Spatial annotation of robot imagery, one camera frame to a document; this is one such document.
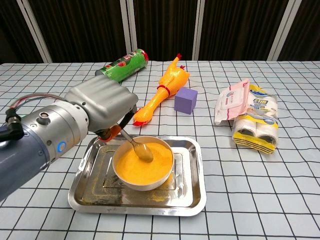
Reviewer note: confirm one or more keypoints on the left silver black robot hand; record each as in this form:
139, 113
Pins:
105, 100

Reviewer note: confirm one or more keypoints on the small metal spoon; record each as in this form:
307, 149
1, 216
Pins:
145, 153

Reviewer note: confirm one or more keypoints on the yellow-orange powder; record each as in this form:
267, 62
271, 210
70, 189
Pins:
142, 172

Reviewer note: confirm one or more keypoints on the white bowl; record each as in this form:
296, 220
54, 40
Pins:
142, 187

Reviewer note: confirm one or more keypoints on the rectangular metal tray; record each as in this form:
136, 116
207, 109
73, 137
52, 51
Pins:
187, 180

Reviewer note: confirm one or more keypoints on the green chips can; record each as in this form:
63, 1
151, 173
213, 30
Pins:
125, 67

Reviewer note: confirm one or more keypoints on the yellow rubber chicken toy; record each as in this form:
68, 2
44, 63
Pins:
172, 75

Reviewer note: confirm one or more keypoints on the dark folding screen white frames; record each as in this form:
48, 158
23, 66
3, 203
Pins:
82, 27

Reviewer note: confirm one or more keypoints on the purple foam cube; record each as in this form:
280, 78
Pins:
185, 101

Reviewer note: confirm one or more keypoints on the pink wet wipes pack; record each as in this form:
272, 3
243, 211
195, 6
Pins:
230, 102

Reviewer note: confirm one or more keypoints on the yellow white bag rolls pack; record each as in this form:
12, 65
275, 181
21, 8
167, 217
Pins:
262, 107

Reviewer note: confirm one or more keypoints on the blue checked tablecloth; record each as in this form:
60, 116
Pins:
250, 187

